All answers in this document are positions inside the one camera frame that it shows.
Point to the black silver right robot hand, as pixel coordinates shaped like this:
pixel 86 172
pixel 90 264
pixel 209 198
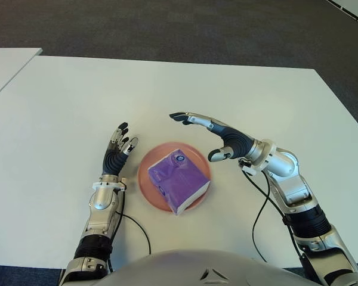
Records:
pixel 235 140

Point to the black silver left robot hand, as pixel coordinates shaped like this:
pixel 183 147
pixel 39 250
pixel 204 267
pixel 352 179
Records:
pixel 113 162

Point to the purple white tissue pack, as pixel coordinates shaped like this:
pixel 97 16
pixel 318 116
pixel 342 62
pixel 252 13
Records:
pixel 179 181

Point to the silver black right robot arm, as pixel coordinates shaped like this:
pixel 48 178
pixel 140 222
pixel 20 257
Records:
pixel 289 178

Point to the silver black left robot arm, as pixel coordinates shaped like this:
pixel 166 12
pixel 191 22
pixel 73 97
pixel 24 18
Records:
pixel 101 202

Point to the round pink plate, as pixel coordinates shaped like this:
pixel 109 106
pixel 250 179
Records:
pixel 143 181

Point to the silver robot torso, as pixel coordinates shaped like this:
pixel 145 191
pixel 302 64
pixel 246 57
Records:
pixel 182 268

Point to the white neighbouring table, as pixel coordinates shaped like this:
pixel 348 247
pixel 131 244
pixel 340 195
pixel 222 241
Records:
pixel 6 65

